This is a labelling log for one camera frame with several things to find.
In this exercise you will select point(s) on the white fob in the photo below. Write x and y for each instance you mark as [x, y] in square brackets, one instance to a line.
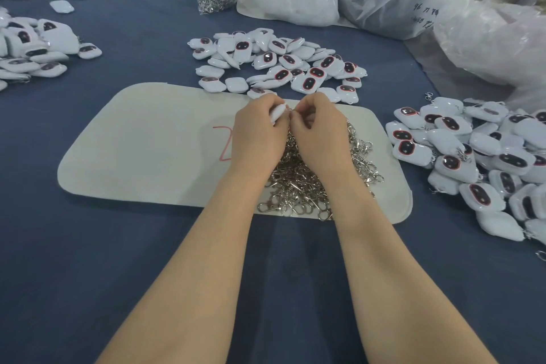
[278, 110]

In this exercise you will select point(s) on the person's right forearm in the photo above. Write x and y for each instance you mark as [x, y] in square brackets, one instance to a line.
[405, 278]

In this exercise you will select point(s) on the cream felt work mat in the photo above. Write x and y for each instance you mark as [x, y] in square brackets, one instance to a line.
[132, 148]

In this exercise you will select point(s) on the person's left hand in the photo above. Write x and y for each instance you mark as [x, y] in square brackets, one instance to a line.
[258, 138]

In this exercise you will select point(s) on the person's left forearm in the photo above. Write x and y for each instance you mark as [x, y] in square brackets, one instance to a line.
[194, 278]

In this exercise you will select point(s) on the person's right hand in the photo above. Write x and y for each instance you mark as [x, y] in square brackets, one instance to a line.
[324, 138]

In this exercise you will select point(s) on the crumpled clear plastic bag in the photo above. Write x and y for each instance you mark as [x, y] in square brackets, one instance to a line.
[505, 40]

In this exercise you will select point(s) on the thin red thread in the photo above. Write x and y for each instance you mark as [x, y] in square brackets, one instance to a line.
[223, 142]

